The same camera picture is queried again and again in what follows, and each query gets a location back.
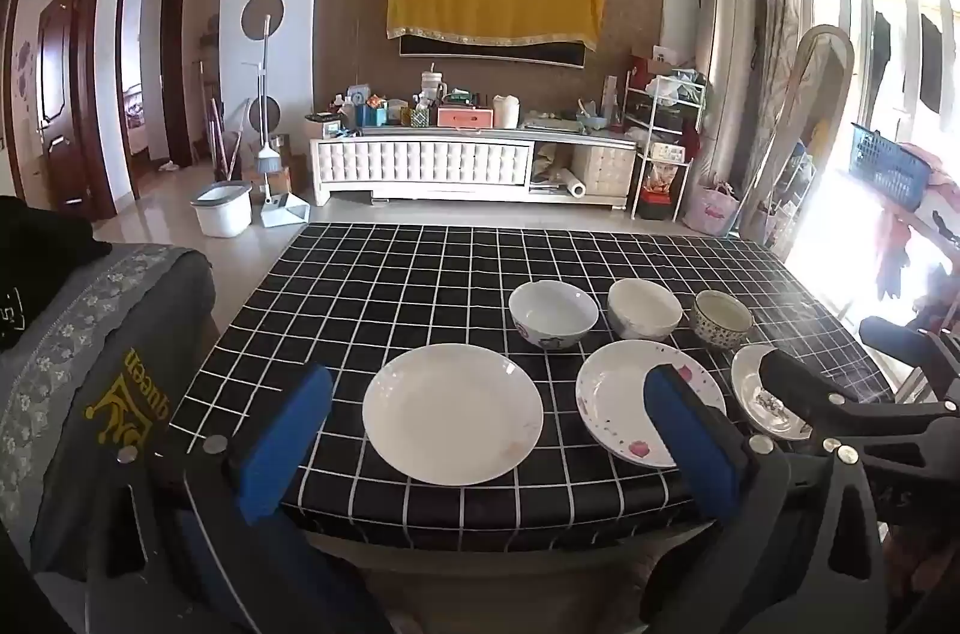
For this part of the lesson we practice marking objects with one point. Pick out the white bowl with pink flowers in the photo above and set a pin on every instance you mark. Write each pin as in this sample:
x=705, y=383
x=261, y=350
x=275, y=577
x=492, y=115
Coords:
x=553, y=308

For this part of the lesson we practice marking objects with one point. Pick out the white plate with pink flowers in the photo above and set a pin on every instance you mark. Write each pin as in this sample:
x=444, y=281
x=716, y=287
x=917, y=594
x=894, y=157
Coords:
x=615, y=394

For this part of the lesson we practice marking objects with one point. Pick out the yellow cloth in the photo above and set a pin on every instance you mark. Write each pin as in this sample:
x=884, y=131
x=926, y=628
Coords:
x=495, y=0

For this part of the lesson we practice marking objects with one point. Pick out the white tufted television cabinet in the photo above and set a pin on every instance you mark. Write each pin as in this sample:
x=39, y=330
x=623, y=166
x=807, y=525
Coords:
x=420, y=162

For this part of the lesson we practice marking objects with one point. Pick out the white bowl with grey print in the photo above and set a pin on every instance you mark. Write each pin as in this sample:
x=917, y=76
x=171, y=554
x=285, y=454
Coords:
x=643, y=304

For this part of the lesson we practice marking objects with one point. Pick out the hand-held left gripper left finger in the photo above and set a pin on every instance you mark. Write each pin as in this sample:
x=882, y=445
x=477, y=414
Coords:
x=285, y=443

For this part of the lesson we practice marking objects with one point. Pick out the oval standing mirror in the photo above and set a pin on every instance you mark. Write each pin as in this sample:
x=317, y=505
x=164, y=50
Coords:
x=817, y=94

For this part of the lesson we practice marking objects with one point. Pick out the black cloth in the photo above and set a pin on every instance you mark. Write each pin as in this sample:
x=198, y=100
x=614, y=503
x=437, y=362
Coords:
x=37, y=259

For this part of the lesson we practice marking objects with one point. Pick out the round brown wall disc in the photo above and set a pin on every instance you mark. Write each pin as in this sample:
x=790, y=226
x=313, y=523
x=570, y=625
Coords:
x=255, y=15

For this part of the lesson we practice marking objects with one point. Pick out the red garment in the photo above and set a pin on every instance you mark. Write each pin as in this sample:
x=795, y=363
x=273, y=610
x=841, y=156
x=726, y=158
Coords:
x=892, y=248

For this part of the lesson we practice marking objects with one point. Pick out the white metal shelf rack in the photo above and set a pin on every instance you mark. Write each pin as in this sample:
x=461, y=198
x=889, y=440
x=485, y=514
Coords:
x=664, y=113

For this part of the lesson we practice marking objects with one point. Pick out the silver standing air conditioner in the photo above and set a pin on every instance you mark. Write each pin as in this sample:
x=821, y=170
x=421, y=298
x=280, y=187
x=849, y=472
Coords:
x=724, y=72

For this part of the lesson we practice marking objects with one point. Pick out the white tumbler with straw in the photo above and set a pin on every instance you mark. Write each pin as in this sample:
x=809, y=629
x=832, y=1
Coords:
x=431, y=85

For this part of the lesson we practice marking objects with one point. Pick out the white paper roll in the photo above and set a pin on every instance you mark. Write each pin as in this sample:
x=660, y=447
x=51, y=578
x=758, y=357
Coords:
x=574, y=184

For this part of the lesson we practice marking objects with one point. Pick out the patterned beige curtain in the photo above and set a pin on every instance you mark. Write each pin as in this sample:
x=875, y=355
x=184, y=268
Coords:
x=776, y=4

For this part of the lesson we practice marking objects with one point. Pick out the beige chair seat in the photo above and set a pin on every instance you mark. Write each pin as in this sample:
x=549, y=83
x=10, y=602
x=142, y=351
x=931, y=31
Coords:
x=487, y=581

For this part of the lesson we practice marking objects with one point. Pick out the dark hanging garment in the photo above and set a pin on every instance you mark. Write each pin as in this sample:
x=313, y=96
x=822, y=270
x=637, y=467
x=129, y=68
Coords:
x=881, y=49

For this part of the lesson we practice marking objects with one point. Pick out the pink bag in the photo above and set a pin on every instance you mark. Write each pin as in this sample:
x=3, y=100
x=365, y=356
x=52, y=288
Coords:
x=710, y=212

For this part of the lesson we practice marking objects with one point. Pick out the white dustpan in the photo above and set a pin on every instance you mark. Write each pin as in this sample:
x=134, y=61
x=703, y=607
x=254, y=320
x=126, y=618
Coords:
x=285, y=210

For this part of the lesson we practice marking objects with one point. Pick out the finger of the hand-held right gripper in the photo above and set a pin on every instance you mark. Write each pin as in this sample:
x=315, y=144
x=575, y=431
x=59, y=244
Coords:
x=900, y=440
x=802, y=380

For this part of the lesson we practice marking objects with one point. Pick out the brown door frame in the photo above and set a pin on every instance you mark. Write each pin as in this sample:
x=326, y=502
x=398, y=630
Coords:
x=178, y=72

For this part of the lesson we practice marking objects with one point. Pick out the white mop bucket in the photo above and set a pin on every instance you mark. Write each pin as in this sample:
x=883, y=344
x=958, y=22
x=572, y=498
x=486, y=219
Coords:
x=221, y=212

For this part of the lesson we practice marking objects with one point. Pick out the black white checked tablecloth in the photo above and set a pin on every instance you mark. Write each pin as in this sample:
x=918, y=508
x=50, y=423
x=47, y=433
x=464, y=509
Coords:
x=420, y=274

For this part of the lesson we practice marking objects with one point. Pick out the plain white plate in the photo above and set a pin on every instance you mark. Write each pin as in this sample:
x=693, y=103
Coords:
x=453, y=413

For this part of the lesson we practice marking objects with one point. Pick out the small dotted pattern bowl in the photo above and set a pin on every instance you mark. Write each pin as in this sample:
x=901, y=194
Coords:
x=720, y=323

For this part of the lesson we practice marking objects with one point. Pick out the grey embroidered chair cover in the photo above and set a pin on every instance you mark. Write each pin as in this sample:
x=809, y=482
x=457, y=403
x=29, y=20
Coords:
x=90, y=334

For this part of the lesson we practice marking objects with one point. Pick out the white bear print plate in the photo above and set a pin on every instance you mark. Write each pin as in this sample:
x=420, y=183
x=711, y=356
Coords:
x=750, y=394

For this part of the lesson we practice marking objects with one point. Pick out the pink storage box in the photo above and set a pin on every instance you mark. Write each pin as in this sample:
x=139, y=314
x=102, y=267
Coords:
x=465, y=117

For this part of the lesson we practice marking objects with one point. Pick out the white jar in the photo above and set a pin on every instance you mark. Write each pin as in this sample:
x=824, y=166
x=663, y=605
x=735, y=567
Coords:
x=508, y=112

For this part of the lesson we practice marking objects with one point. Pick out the brown wooden door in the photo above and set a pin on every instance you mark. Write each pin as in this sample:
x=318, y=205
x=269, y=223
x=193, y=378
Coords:
x=60, y=94

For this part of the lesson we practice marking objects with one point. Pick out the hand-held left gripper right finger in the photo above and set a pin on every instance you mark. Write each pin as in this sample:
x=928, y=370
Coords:
x=694, y=446

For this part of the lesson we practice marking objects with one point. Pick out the blue plastic basket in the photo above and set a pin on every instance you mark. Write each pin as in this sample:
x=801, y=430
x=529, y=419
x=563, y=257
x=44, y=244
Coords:
x=889, y=165

